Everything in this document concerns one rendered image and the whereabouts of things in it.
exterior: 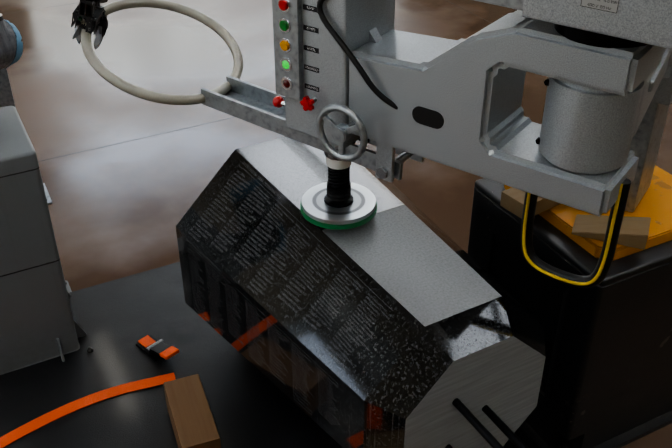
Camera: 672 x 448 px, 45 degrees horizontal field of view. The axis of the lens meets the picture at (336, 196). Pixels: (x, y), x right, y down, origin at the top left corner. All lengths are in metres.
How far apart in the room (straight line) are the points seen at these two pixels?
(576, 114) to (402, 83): 0.41
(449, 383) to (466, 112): 0.65
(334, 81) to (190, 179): 2.24
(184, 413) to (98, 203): 1.60
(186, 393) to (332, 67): 1.28
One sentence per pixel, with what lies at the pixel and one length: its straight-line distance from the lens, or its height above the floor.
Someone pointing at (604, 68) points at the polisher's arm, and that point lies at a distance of 1.66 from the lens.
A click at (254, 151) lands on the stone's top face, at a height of 0.80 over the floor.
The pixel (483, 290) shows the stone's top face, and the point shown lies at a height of 0.80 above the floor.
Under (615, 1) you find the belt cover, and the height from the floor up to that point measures 1.62.
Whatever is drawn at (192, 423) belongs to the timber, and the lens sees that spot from 2.69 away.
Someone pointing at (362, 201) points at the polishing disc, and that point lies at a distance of 2.30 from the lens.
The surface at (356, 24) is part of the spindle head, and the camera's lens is 1.96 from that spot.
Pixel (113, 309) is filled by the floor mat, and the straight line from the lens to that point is 3.35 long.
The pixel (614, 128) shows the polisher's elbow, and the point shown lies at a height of 1.34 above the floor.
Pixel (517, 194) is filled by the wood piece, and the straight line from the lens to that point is 2.45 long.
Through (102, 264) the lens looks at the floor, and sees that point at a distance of 3.63.
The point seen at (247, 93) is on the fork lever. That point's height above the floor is 1.07.
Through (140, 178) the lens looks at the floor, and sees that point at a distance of 4.21.
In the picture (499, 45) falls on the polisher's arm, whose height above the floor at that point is 1.47.
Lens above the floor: 2.10
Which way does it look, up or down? 32 degrees down
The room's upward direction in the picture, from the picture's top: straight up
